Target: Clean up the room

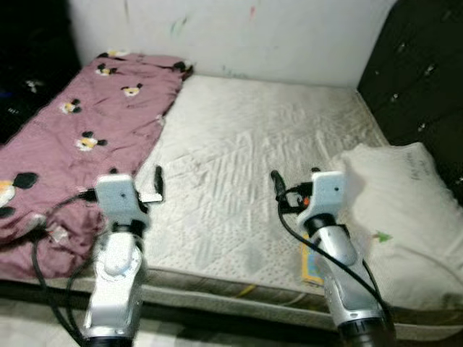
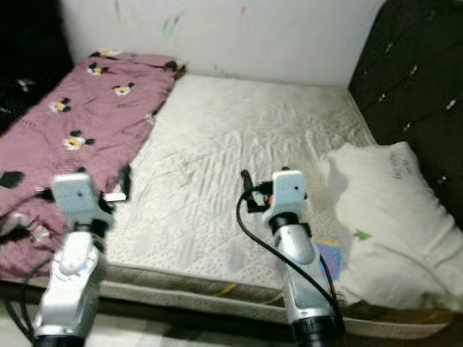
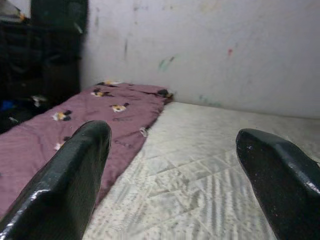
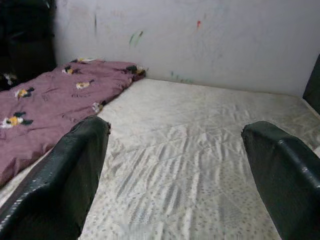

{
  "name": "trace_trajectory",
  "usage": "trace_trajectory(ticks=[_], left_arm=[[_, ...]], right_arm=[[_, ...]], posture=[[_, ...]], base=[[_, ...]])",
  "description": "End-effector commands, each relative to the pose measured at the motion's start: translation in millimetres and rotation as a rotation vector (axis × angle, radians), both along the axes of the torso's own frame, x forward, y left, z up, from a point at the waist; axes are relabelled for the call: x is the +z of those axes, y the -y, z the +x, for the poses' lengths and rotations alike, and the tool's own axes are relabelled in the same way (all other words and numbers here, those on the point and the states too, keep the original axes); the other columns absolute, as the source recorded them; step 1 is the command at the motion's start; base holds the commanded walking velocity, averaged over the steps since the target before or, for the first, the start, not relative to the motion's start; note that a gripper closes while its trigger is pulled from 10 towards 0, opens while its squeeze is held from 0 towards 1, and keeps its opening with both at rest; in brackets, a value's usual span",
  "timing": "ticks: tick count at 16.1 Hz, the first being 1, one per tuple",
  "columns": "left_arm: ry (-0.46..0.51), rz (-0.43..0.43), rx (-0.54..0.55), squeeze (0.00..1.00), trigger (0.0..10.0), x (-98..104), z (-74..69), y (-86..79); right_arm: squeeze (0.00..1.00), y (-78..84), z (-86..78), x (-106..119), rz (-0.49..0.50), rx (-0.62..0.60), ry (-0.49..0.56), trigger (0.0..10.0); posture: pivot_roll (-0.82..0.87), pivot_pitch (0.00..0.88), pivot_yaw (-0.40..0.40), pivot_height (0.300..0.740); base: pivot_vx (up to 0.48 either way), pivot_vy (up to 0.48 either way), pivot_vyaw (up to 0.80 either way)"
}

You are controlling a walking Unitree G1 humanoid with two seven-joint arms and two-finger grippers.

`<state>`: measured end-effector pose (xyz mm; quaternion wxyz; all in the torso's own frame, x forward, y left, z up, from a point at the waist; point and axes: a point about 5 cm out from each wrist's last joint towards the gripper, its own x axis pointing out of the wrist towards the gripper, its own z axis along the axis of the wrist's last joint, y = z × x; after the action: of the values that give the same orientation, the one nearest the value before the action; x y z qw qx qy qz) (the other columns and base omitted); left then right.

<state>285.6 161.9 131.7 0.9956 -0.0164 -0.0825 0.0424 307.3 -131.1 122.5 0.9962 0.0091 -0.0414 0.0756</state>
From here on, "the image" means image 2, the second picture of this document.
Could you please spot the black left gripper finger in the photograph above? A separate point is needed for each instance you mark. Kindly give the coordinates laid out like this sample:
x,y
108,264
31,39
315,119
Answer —
x,y
126,182

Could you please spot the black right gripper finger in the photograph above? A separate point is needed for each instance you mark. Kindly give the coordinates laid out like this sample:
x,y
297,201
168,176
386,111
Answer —
x,y
248,183
285,169

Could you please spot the colourful children's book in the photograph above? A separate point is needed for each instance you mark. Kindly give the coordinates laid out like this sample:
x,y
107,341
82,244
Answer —
x,y
330,259

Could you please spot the white pillow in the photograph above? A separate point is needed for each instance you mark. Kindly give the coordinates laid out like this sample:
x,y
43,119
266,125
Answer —
x,y
398,217

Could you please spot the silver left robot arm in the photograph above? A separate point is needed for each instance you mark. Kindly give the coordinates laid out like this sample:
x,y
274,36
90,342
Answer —
x,y
69,282

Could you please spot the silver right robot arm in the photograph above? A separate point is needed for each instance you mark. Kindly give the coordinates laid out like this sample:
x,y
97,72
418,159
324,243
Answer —
x,y
307,289

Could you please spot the white quilted mattress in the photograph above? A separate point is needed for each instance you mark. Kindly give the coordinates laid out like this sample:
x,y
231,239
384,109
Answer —
x,y
224,159

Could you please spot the pink cartoon mouse blanket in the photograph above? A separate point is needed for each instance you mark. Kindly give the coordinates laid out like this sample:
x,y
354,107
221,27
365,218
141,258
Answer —
x,y
79,130

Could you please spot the white red striped garment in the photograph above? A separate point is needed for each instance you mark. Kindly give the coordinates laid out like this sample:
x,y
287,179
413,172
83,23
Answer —
x,y
29,228

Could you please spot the dark bed base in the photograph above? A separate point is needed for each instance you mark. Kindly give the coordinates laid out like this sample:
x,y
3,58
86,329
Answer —
x,y
188,318

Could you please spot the black bag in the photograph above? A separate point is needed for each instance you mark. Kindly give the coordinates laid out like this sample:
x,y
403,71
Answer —
x,y
32,65

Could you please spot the black tufted headboard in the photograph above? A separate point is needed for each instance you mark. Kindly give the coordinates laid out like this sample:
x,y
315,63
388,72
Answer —
x,y
416,72

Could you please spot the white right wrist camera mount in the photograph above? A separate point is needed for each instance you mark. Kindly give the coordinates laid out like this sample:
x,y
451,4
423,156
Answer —
x,y
286,195

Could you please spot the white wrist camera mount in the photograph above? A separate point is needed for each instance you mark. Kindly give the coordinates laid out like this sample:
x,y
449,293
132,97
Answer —
x,y
81,199
286,195

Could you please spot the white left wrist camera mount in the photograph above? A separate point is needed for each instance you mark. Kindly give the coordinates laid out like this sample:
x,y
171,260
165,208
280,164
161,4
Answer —
x,y
81,199

